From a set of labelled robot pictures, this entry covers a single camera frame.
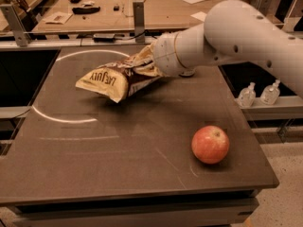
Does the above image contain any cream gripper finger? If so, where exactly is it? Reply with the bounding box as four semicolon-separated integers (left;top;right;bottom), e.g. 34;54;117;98
134;61;163;78
134;44;154;64

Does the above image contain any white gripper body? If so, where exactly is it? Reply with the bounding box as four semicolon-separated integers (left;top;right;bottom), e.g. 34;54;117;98
152;33;186;77

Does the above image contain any brown Late July chip bag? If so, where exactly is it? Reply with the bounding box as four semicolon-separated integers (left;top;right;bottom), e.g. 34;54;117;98
76;55;163;103

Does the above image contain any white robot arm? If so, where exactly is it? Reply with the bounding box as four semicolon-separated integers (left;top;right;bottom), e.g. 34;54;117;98
134;0;303;96

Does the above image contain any green soda can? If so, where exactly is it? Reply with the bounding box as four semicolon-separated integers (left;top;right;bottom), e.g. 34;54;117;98
180;69;195;78

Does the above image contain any white paper sheet near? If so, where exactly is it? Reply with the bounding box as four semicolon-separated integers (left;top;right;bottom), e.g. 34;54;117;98
191;11;206;22

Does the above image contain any black power adapter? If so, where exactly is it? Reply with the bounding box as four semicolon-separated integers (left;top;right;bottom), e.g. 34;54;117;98
93;33;115;43

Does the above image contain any black tool on workbench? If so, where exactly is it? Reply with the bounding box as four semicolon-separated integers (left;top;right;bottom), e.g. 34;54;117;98
72;7;100;15

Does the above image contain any wooden workbench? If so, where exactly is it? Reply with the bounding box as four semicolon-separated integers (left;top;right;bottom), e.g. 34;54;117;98
34;0;223;33

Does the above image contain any beige card on workbench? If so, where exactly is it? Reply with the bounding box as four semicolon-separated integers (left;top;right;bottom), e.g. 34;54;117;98
44;11;72;25

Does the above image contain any red apple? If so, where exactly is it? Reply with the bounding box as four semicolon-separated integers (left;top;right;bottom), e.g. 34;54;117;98
191;126;229;165

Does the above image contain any clear sanitizer bottle left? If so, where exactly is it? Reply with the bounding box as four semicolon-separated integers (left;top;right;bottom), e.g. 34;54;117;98
237;82;256;108

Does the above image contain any clear sanitizer bottle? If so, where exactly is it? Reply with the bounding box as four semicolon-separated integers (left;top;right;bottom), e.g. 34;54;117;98
237;82;256;108
260;79;280;105

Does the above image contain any clear sanitizer bottle right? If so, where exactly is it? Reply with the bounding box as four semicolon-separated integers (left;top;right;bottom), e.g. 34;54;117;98
260;79;280;105

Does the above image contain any grey metal post centre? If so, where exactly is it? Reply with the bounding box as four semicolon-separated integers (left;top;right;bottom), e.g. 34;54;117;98
133;1;145;43

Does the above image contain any grey metal post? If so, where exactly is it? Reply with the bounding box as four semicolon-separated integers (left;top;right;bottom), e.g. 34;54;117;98
133;1;145;43
257;0;272;15
0;4;31;47

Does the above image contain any grey metal post right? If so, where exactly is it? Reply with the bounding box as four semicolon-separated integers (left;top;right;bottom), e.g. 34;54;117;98
257;0;272;15

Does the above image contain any grey metal post left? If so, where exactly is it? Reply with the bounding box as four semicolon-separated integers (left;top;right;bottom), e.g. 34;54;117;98
0;4;31;47

